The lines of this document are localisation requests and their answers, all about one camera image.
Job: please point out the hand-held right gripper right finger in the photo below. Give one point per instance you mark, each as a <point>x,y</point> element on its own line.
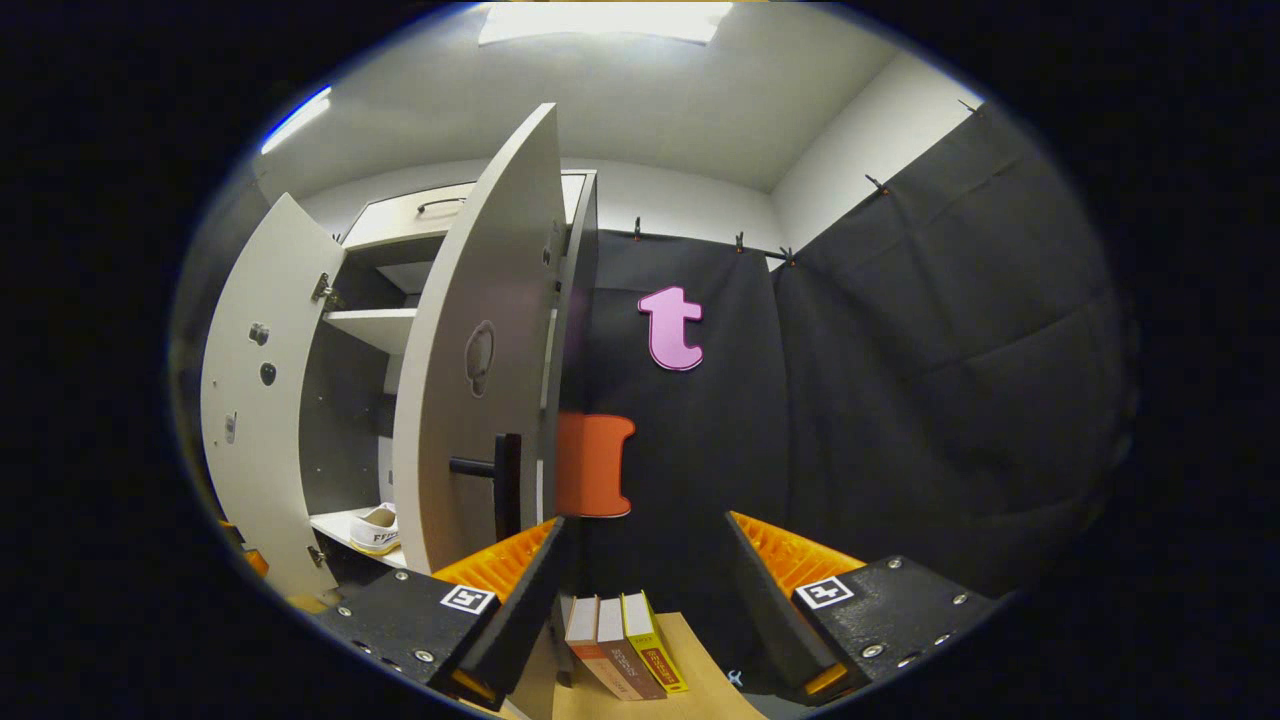
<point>775,620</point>

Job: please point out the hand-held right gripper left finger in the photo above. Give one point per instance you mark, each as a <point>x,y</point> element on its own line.
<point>515,610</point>

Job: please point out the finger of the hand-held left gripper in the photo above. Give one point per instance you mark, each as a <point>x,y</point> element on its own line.
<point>250,560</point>

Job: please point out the white shoe cabinet door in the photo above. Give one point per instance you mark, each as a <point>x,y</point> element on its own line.
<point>470,300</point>
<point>260,450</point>

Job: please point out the white canvas shoe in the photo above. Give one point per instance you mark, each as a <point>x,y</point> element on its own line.
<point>378,530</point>

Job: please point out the white grey shoe cabinet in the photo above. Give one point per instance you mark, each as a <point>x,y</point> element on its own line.
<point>575,300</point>

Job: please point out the white cabinet drawer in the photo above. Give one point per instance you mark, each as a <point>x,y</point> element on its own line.
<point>400,215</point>

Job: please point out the orange white book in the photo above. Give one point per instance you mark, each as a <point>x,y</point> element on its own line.
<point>590,640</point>

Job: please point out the brown book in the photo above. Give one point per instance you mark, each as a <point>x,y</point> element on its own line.
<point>630,660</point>

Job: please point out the black backdrop cloth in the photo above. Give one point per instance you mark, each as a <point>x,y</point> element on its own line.
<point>900,400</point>

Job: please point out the small ceiling light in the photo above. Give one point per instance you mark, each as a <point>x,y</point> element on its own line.
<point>298,118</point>

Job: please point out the large ceiling light panel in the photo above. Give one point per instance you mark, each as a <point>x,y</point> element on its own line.
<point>600,20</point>

